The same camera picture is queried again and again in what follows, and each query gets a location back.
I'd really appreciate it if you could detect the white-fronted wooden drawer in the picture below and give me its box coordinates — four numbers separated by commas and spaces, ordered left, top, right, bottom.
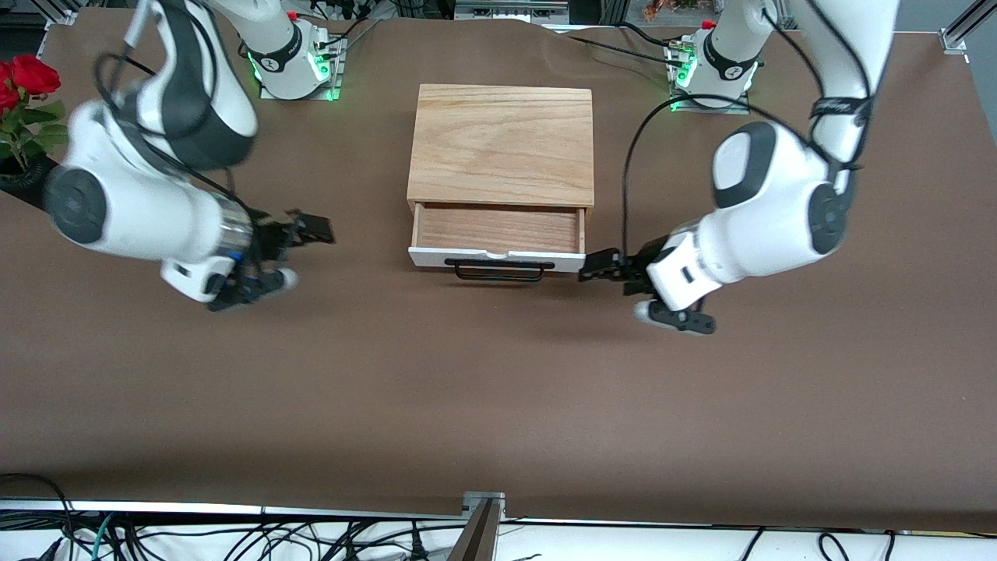
408, 202, 587, 274

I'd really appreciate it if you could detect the wooden drawer cabinet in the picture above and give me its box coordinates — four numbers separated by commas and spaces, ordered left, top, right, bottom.
407, 84, 596, 228

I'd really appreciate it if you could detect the brown table cover mat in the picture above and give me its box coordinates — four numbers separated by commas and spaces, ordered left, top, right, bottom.
0, 17, 997, 532

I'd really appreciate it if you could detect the black plant pot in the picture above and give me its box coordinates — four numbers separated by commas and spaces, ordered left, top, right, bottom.
0, 152, 62, 213

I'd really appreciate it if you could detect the red rose plant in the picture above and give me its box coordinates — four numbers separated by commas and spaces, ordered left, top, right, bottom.
0, 54, 71, 177

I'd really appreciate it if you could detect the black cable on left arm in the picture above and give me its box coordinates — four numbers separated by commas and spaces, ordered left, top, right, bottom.
621, 93, 819, 259

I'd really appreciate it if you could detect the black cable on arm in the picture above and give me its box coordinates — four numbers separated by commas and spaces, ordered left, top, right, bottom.
93, 0, 259, 221
621, 93, 819, 259

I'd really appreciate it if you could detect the black metal drawer handle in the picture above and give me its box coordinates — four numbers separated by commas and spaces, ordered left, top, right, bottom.
445, 259, 556, 284

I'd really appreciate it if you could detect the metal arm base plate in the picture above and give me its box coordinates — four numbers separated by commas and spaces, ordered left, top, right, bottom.
664, 39, 761, 115
257, 31, 346, 103

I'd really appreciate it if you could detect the black table cable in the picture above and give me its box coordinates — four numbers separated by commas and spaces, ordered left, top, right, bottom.
567, 22, 672, 68

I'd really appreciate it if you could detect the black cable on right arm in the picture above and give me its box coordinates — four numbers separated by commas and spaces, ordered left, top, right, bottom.
93, 0, 259, 221

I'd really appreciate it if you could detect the grey metal frame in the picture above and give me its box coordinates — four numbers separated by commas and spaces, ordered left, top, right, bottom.
454, 0, 571, 26

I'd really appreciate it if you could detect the aluminium profile post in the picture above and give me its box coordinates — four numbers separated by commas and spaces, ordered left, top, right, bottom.
447, 492, 506, 561

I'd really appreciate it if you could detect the silver table edge rail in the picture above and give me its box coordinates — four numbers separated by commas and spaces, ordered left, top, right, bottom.
0, 499, 468, 520

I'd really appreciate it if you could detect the black looped floor cable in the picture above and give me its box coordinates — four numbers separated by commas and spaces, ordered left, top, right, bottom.
0, 471, 76, 561

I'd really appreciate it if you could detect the teal floor cable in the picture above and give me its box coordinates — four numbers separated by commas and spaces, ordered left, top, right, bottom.
89, 514, 119, 561

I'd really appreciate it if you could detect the aluminium frame corner bracket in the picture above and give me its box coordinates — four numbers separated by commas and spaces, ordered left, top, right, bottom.
938, 0, 997, 56

